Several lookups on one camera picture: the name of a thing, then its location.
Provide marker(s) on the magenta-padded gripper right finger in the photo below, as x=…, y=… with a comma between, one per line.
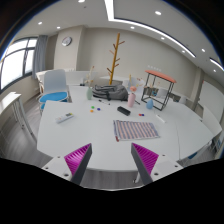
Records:
x=146, y=158

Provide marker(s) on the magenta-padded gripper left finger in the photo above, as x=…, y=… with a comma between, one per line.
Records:
x=77, y=159

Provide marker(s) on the pink and grey striped towel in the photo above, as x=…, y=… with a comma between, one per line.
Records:
x=136, y=130

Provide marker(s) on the white remote control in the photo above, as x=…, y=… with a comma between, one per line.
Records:
x=64, y=118

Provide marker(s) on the orange round magnet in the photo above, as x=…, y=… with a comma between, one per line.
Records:
x=91, y=111

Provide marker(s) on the black rectangular box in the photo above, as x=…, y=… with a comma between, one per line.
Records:
x=123, y=110

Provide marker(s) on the blue vase with dried stems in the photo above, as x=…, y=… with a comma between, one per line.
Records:
x=149, y=104

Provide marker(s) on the pink vase with flowers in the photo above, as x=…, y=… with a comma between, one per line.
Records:
x=131, y=100

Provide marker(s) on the black and white marker pen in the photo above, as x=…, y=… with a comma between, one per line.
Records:
x=104, y=102

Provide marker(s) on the green vase with dried stems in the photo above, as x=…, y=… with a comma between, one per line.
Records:
x=89, y=94

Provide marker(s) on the grey backpack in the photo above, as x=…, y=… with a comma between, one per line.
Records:
x=111, y=91

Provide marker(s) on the white chair with blue cushion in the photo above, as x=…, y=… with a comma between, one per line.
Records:
x=54, y=83

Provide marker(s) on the white side desk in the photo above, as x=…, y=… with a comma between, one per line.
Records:
x=10, y=100

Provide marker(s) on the wooden coat rack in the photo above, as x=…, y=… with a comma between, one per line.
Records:
x=115, y=56

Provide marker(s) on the grey curtain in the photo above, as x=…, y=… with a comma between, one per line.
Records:
x=40, y=56

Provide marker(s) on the window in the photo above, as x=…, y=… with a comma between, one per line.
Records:
x=13, y=65

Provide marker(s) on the round ceiling spotlights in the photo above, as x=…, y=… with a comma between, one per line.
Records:
x=158, y=13

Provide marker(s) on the long ceiling light strip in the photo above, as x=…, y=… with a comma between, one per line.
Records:
x=109, y=10

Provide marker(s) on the orange-topped black frame table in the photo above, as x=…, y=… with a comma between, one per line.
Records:
x=160, y=75

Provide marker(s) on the round wall clock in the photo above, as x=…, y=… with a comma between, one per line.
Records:
x=66, y=41

